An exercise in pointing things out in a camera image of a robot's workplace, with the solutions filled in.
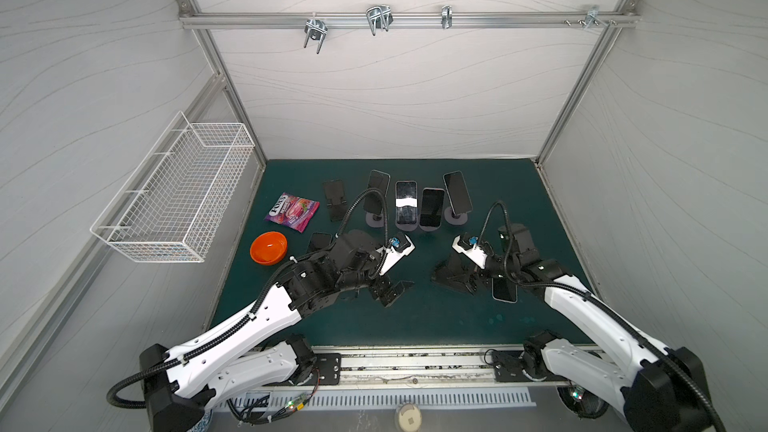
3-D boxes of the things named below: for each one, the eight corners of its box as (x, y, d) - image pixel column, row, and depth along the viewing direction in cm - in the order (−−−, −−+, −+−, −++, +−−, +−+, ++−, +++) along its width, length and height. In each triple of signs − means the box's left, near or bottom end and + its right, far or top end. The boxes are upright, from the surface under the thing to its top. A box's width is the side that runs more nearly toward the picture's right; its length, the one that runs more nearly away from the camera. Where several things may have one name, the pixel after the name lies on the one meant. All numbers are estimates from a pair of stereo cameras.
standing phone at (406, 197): (395, 232, 102) (396, 208, 91) (395, 205, 110) (396, 180, 99) (415, 232, 102) (419, 208, 91) (414, 205, 110) (417, 180, 99)
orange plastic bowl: (251, 265, 93) (246, 258, 89) (260, 238, 99) (255, 231, 95) (283, 265, 93) (279, 258, 89) (290, 239, 99) (286, 231, 95)
